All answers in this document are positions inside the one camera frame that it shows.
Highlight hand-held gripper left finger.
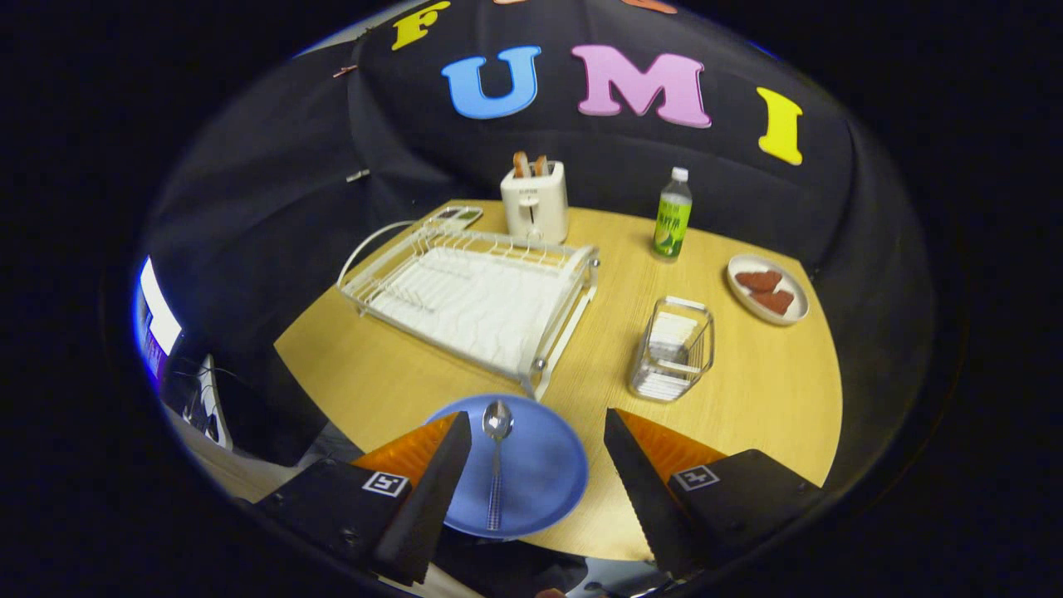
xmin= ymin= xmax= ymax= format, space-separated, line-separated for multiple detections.
xmin=257 ymin=410 xmax=473 ymax=586

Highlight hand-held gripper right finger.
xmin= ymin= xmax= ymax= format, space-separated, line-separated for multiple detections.
xmin=603 ymin=407 xmax=823 ymax=580

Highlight metal spoon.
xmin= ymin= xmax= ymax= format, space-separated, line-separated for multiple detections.
xmin=483 ymin=400 xmax=514 ymax=532

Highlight blue plate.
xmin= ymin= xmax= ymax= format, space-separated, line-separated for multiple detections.
xmin=425 ymin=394 xmax=590 ymax=540

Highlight clear wire basket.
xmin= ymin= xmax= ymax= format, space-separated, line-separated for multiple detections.
xmin=629 ymin=296 xmax=716 ymax=404

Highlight white wire dish rack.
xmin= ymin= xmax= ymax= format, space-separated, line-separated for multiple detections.
xmin=336 ymin=220 xmax=600 ymax=401

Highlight white oval plate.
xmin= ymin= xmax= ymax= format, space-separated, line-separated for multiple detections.
xmin=727 ymin=253 xmax=811 ymax=326

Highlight green label drink bottle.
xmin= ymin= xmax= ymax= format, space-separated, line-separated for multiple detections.
xmin=652 ymin=167 xmax=693 ymax=261

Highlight small compartment tray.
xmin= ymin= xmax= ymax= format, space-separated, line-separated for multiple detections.
xmin=425 ymin=205 xmax=484 ymax=232

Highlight white toaster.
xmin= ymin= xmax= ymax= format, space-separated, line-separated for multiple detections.
xmin=500 ymin=160 xmax=571 ymax=245

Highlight computer monitor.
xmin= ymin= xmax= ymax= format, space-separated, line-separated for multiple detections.
xmin=133 ymin=256 xmax=185 ymax=391

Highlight black backdrop cloth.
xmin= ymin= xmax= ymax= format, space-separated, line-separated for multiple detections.
xmin=141 ymin=0 xmax=935 ymax=499

